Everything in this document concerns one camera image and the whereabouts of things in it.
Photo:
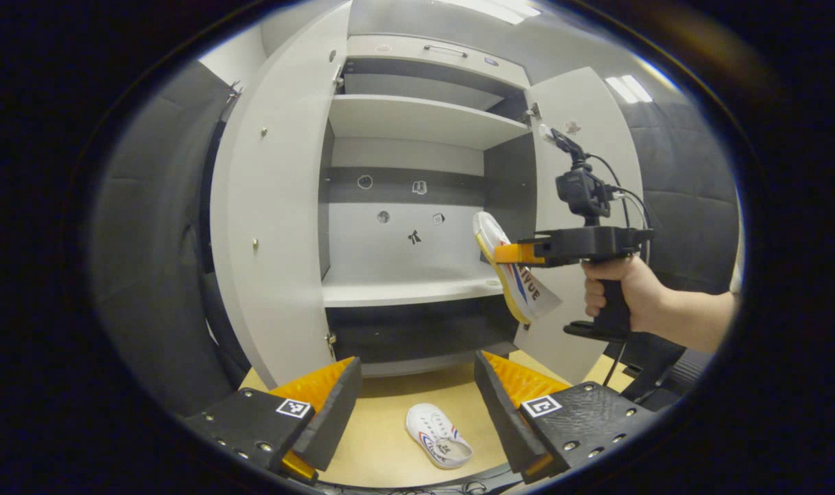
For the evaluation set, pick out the large ceiling light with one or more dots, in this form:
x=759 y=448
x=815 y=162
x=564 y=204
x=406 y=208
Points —
x=493 y=8

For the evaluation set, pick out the grey shoe cabinet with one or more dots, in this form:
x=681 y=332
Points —
x=335 y=227

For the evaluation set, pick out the white shoe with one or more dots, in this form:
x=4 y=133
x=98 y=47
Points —
x=531 y=292
x=435 y=433

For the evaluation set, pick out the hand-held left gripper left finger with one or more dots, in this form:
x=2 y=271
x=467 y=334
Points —
x=331 y=405

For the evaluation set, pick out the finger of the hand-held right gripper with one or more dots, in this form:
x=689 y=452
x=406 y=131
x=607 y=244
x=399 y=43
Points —
x=517 y=253

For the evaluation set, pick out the grey cabinet shelf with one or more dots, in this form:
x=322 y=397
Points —
x=404 y=292
x=410 y=117

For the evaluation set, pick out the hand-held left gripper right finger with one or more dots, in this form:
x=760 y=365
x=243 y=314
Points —
x=503 y=412

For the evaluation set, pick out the small ceiling light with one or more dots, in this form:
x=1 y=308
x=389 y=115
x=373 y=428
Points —
x=629 y=88

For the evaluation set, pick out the black backdrop cloth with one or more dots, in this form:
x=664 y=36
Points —
x=149 y=240

